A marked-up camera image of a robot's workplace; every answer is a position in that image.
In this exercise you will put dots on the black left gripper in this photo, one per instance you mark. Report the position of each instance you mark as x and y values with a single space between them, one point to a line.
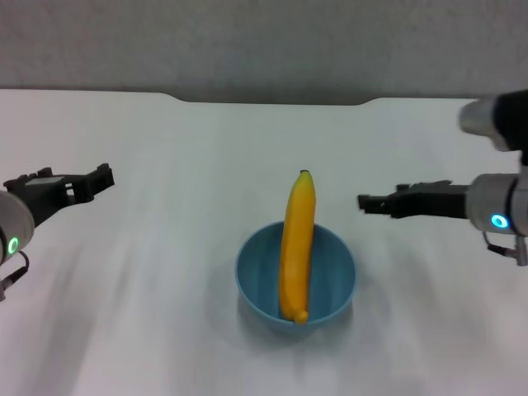
41 194

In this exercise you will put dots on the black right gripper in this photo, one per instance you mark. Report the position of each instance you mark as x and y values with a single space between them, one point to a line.
433 202

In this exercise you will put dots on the yellow banana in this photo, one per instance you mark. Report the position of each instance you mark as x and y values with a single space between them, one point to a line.
297 231

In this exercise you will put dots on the blue bowl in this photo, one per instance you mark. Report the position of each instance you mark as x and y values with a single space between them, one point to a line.
260 272

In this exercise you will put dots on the right wrist camera housing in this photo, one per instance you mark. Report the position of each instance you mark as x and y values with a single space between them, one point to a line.
507 115

